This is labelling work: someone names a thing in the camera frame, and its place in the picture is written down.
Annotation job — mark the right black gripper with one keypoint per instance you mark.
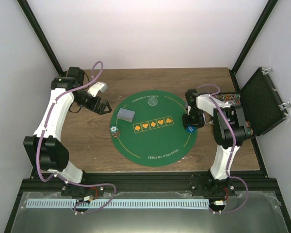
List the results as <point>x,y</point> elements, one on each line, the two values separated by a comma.
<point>185,122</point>

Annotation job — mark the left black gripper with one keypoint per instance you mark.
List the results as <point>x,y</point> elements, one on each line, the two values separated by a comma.
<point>93,107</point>

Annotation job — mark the blue small blind button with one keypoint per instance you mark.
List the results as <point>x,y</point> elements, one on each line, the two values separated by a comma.
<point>191,129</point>

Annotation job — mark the stack of poker chips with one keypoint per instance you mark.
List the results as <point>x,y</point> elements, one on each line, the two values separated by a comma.
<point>114,131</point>

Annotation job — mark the clear dealer button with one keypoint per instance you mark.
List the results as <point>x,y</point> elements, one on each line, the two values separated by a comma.
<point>152,101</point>

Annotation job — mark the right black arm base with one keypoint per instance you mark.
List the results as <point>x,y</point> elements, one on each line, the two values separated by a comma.
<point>211,188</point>

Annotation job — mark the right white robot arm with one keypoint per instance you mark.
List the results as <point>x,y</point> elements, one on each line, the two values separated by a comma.
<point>228,123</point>

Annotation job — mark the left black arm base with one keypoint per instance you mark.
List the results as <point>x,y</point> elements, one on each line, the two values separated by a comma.
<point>79,192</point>

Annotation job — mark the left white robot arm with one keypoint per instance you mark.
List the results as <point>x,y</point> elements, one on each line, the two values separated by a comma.
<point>44,148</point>

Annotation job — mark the blue playing card deck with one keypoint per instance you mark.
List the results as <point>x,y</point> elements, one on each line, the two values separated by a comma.
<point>125,114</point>

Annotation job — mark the chip row in case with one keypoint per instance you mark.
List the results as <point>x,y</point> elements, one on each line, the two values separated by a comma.
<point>234,102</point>
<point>248,124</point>
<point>226,97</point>
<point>250,132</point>

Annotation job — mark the top chip row in case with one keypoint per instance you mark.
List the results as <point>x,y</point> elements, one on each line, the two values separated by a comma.
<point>226,97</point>

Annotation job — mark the round green poker mat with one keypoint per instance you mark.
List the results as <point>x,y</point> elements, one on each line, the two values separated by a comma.
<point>156,136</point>

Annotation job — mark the bottom chip row in case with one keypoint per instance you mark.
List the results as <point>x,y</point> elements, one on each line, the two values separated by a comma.
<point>250,132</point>

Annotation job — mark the black poker set case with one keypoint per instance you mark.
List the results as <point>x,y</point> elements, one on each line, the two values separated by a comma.
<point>261,103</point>

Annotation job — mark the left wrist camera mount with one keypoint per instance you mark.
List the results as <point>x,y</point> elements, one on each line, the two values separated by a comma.
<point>96,88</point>

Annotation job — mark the black aluminium frame rail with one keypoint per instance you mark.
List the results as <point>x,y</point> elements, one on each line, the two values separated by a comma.
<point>174,181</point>

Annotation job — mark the light blue slotted cable duct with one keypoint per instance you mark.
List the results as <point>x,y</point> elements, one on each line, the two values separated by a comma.
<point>120,204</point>

